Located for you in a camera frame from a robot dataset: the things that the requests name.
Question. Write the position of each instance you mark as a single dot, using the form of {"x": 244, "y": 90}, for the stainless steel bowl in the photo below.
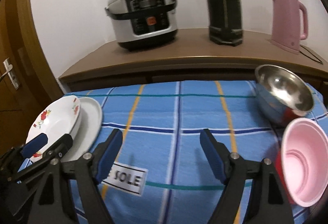
{"x": 282, "y": 95}

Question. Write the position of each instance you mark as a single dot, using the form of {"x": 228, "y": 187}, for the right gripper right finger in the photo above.
{"x": 230, "y": 169}

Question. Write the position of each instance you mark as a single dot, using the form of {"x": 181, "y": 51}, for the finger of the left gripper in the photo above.
{"x": 34, "y": 145}
{"x": 56, "y": 150}

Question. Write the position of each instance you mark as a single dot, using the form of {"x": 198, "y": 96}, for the pink electric kettle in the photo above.
{"x": 290, "y": 25}

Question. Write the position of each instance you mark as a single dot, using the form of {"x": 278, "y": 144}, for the white floral plate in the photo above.
{"x": 60, "y": 117}

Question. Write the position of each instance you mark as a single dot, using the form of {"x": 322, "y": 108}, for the black tall thermos flask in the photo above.
{"x": 225, "y": 17}

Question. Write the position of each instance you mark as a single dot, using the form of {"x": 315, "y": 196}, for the brown wooden sideboard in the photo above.
{"x": 191, "y": 56}

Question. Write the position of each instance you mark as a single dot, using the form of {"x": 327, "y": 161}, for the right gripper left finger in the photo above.
{"x": 90, "y": 169}

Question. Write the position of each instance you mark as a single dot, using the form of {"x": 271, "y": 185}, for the brown wooden door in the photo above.
{"x": 30, "y": 86}

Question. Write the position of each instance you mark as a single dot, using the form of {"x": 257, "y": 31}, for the blue checked tablecloth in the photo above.
{"x": 161, "y": 151}

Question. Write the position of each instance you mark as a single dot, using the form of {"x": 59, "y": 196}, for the pink plastic bowl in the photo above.
{"x": 302, "y": 162}

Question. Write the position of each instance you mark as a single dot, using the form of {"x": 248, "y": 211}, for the silver door handle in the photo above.
{"x": 10, "y": 73}

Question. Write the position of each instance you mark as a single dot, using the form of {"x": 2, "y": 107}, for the silver black rice cooker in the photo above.
{"x": 143, "y": 24}

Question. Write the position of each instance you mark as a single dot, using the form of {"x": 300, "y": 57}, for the plain white plate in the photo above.
{"x": 88, "y": 131}

